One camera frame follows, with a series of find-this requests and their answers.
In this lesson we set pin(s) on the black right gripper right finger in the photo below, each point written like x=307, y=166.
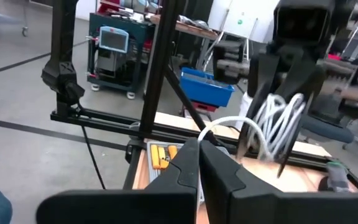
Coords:
x=228, y=193

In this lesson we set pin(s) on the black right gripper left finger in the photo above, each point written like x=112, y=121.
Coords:
x=172, y=193

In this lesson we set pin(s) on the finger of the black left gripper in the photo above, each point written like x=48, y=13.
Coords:
x=304, y=77
x=261, y=73

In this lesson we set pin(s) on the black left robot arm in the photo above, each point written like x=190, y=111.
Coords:
x=61, y=71

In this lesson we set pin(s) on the grey tool case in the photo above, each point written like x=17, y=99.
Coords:
x=151, y=174

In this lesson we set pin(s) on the blue plastic tote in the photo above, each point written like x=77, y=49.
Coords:
x=204, y=88

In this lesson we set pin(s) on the red low cart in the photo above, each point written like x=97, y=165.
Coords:
x=202, y=107

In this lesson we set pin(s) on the white board on stand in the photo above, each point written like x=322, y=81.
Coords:
x=244, y=18

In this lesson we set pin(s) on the wooden workbench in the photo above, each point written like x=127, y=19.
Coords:
x=191, y=28

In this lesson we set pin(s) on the black grey work glove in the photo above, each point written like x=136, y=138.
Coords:
x=337, y=179

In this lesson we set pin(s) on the teal cabinet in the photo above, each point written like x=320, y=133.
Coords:
x=120, y=71

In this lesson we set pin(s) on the light blue framed screen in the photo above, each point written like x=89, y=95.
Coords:
x=113, y=39

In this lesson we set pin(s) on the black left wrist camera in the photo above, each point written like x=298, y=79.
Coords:
x=303, y=21

